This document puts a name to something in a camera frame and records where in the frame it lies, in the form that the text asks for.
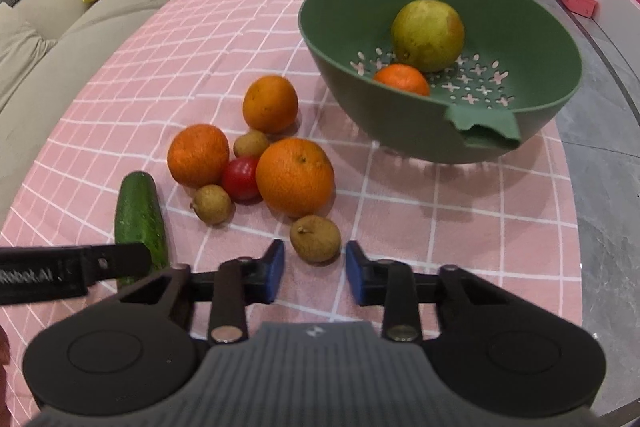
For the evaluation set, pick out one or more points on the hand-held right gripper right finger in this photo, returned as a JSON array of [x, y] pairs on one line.
[[356, 274]]

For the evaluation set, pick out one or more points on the beige sofa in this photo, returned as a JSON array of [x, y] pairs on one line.
[[75, 37]]

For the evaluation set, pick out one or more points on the yellow-green pear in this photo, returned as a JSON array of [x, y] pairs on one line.
[[427, 34]]

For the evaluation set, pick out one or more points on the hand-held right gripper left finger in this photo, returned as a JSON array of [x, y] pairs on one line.
[[272, 269]]

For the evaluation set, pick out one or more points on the red tomato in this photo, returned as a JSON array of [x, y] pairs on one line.
[[240, 179]]

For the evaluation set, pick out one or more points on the large orange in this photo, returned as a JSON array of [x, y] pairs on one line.
[[295, 177]]

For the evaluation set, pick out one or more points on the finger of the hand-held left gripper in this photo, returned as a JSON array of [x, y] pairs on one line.
[[120, 259]]

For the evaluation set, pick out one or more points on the small orange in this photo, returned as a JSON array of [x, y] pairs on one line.
[[401, 79]]

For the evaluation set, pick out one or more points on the pink checked tablecloth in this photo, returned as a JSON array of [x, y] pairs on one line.
[[200, 32]]

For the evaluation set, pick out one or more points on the grey tv cabinet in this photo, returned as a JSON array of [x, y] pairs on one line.
[[615, 12]]

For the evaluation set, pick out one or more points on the green colander bowl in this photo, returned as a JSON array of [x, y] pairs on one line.
[[350, 17]]

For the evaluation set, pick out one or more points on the green cucumber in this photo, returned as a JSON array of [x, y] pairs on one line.
[[137, 217]]

